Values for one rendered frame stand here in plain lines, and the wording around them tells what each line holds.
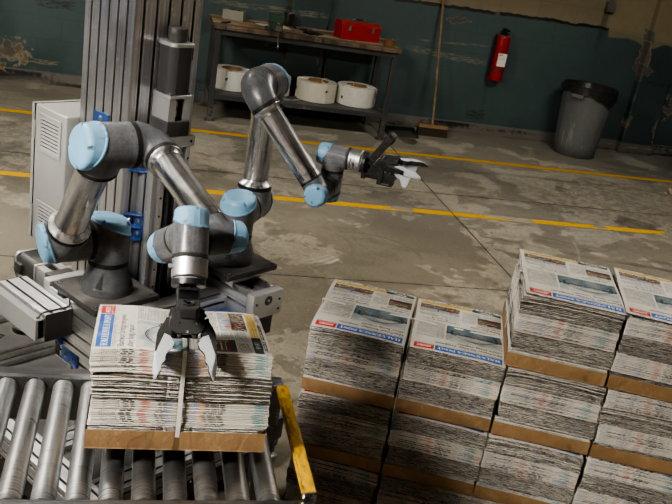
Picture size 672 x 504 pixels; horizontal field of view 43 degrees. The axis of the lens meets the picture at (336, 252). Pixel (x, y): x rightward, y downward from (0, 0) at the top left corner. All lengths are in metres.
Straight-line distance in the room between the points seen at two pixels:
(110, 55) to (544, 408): 1.65
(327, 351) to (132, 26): 1.10
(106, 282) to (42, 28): 6.49
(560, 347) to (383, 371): 0.51
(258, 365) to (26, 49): 7.33
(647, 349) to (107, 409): 1.46
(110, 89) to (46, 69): 6.27
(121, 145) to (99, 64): 0.63
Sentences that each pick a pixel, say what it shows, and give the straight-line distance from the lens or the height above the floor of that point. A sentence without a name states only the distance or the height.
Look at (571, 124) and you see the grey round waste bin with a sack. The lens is 9.42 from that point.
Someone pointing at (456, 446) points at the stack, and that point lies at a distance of 2.63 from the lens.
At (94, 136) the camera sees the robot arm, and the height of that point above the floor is 1.37.
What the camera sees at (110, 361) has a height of 1.04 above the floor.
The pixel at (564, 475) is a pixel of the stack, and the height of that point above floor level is 0.53.
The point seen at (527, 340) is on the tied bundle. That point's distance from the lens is 2.47.
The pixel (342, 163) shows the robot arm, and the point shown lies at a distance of 2.78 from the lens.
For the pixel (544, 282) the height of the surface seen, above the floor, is 1.07.
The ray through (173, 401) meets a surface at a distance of 1.83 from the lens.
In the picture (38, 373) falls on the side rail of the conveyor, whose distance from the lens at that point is 2.20.
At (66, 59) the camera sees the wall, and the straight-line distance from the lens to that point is 8.89.
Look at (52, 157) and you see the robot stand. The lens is 2.90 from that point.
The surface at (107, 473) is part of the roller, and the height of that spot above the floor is 0.80.
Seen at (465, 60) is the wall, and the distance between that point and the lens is 9.41.
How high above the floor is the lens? 1.93
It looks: 21 degrees down
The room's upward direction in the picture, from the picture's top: 10 degrees clockwise
